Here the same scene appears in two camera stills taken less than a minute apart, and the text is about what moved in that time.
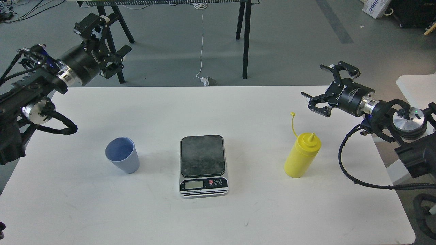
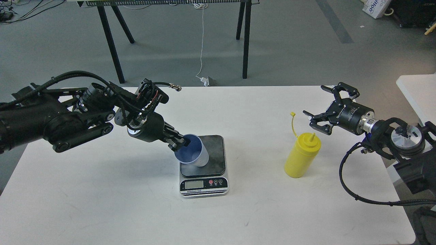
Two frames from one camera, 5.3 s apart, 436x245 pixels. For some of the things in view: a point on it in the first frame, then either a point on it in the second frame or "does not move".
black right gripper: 344,94 → 353,116
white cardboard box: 376,9 does not move
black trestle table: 110,7 does not move
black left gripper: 87,58 → 150,127
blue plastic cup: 122,152 → 196,153
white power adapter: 205,80 does not move
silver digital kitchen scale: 202,166 does not move
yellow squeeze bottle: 307,146 does not move
